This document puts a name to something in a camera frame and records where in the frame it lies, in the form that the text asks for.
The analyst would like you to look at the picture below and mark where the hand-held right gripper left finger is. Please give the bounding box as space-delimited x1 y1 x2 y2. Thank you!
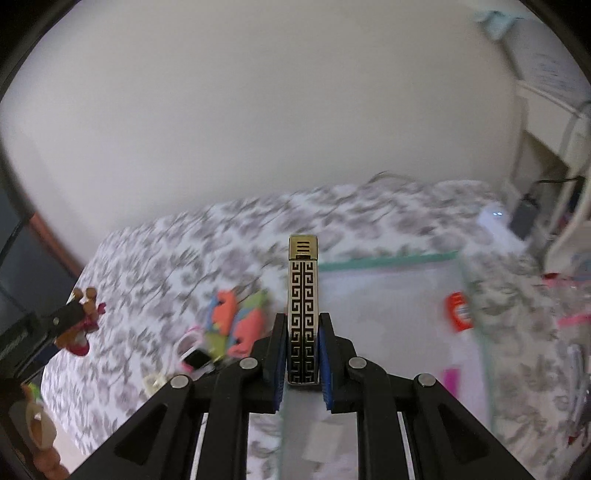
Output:
69 313 288 480

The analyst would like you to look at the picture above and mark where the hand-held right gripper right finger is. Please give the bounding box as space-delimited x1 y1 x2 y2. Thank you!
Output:
318 313 536 480

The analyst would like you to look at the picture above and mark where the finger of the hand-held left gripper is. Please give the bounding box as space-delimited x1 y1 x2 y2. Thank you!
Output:
48 300 89 343

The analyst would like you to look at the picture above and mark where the pink toy dog figure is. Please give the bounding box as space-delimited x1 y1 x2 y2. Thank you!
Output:
55 287 107 357

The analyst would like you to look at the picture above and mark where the orange blue toy knife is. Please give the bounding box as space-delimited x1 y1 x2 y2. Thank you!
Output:
225 292 271 360
205 290 240 340

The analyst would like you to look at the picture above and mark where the gold black patterned lighter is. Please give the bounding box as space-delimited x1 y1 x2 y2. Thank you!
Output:
286 234 321 386

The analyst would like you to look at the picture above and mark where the teal rimmed white tray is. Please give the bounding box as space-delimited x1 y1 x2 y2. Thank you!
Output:
277 251 502 480

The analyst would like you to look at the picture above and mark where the pink white smartwatch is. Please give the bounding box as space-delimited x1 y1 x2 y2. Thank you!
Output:
174 325 218 376

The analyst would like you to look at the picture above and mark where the cream hair claw clip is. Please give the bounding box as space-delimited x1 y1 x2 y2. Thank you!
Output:
143 371 168 395

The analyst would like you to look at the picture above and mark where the purple lighter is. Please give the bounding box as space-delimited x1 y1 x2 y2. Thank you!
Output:
441 364 463 403

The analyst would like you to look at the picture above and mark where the red white squeeze bottle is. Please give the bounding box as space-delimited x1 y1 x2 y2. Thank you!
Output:
444 292 477 333

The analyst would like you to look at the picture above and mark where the person's left hand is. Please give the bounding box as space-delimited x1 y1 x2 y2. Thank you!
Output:
28 445 69 480

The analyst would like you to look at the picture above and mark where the dark cabinet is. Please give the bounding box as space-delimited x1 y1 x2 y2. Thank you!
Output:
0 152 81 324

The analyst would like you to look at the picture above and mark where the reddish wooden board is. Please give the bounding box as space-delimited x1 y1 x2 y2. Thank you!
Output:
25 208 86 280

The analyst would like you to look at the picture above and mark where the grey floral blanket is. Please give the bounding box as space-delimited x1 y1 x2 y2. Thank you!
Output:
41 180 591 480

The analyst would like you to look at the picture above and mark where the white flat device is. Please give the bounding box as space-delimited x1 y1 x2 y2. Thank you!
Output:
478 203 518 241

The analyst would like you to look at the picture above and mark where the grey power bank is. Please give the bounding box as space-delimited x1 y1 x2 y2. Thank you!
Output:
508 194 543 241

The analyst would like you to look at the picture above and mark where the white cable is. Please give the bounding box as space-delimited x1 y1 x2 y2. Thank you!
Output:
367 170 416 185

